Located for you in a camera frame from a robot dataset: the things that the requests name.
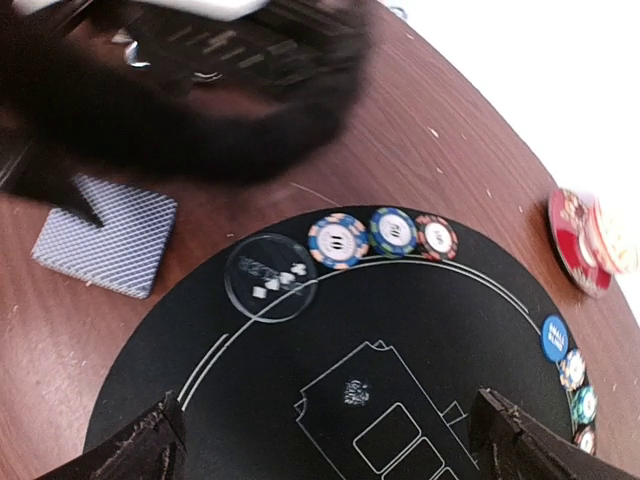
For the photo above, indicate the orange black chips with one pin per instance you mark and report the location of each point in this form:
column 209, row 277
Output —
column 437, row 239
column 585, row 439

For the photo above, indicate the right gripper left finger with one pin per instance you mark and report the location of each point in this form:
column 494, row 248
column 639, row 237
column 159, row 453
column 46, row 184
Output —
column 152, row 446

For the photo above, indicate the blue cream chips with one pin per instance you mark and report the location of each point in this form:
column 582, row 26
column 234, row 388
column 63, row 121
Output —
column 572, row 370
column 338, row 241

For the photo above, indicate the dark red saucer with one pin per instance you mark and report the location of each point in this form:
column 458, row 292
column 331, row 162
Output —
column 567, row 218

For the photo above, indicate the red white patterned bowl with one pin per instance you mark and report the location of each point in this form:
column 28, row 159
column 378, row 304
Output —
column 617, row 235

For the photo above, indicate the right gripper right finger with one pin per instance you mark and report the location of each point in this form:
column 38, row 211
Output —
column 508, row 443

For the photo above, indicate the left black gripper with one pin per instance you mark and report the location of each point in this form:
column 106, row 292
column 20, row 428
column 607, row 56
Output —
column 123, row 87

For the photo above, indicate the black round poker mat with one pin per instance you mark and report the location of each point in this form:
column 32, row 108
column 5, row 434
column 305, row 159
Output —
column 366, row 373

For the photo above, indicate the grey playing card deck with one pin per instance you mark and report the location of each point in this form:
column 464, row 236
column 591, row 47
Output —
column 125, row 253

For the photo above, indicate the green chips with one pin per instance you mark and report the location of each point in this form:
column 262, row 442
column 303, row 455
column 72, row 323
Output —
column 584, row 405
column 392, row 232

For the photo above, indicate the blue small blind button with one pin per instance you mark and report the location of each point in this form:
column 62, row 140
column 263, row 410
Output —
column 554, row 339

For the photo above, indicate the grey dealer button disc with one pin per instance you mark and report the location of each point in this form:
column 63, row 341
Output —
column 270, row 278

